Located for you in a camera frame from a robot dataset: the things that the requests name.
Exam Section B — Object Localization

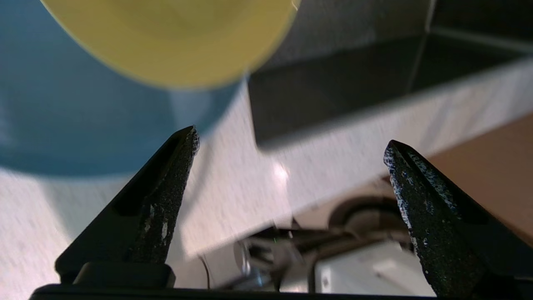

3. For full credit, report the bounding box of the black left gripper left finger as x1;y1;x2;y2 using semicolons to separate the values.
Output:
55;126;200;288

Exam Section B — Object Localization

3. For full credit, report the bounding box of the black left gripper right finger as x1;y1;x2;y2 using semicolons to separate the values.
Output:
383;140;533;298

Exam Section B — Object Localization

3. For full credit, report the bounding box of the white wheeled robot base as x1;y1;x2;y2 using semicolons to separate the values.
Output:
200;196;438;292

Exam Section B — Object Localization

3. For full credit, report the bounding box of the stainless steel sink basin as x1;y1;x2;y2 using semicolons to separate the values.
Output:
248;0;533;151

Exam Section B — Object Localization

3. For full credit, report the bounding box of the blue-grey plate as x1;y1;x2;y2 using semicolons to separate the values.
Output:
0;0;246;178

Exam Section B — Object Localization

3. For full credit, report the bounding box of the yellow-green bowl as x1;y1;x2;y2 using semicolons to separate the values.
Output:
40;0;300;90

